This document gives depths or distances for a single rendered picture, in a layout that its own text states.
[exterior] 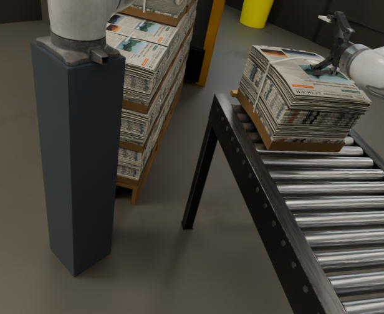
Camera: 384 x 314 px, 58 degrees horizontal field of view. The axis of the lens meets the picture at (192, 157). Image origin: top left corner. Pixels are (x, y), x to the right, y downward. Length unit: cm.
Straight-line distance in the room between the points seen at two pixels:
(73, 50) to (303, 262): 82
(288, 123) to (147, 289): 98
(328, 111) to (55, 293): 130
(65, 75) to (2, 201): 114
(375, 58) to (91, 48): 75
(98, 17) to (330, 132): 82
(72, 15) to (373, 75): 78
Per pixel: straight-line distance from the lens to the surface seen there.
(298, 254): 91
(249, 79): 137
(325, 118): 121
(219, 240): 192
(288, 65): 127
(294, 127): 118
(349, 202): 116
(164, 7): 203
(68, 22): 104
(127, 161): 180
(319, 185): 115
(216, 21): 315
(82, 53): 106
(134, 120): 164
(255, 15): 549
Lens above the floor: 144
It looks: 37 degrees down
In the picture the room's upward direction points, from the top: 14 degrees clockwise
